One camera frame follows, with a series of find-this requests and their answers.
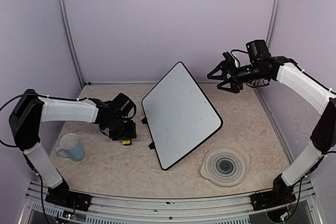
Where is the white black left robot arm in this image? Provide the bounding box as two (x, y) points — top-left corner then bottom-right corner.
(9, 89), (137, 206)

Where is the front aluminium rail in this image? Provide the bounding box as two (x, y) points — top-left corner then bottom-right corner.
(17, 180), (325, 223)

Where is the right aluminium frame post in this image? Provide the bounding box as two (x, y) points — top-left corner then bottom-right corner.
(266, 0), (281, 47)

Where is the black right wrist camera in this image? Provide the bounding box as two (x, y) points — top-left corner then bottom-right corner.
(246, 39), (271, 64)

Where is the aluminium frame post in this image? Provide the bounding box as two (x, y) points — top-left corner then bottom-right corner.
(57, 0), (86, 88)
(266, 0), (281, 47)

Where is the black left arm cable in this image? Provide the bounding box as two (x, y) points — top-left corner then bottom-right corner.
(0, 94), (35, 148)

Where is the light blue mug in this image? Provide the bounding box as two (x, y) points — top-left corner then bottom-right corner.
(55, 133), (85, 162)

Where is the white whiteboard black frame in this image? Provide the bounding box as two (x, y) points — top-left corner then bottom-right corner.
(141, 61), (223, 170)

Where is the left aluminium frame post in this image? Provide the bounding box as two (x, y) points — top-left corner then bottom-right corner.
(57, 0), (86, 88)

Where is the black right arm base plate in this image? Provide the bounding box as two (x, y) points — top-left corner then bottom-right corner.
(250, 190), (296, 211)

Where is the grey spiral pattern plate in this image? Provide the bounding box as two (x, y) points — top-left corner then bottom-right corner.
(200, 146), (250, 187)

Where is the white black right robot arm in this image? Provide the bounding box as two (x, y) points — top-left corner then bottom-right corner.
(207, 52), (335, 210)

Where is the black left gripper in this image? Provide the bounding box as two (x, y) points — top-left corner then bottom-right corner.
(104, 116), (137, 141)

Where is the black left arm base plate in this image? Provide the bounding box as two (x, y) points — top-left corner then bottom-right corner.
(45, 191), (92, 212)

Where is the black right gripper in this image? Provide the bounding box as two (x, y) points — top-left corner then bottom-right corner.
(208, 59), (269, 92)

